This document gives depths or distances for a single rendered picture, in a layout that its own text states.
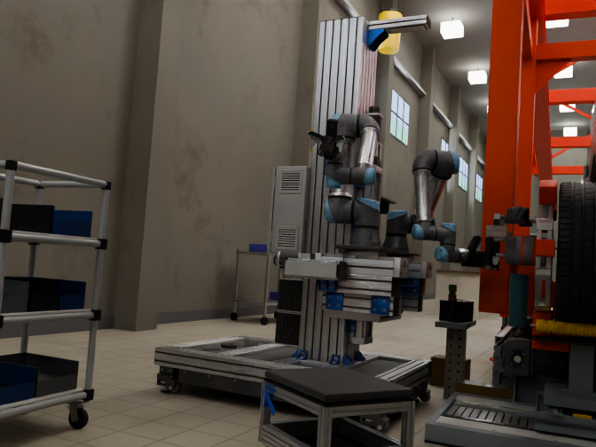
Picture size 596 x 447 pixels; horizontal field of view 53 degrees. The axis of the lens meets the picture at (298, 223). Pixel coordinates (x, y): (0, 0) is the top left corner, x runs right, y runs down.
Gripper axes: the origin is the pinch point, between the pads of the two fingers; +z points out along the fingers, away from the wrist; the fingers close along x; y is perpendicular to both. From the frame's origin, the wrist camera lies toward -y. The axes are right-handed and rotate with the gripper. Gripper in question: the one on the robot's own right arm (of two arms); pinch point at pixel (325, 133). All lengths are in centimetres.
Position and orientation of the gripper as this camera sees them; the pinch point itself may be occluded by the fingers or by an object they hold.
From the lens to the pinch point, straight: 239.7
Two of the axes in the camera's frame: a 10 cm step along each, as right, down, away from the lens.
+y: -2.0, 9.8, -0.4
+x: -9.6, -1.9, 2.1
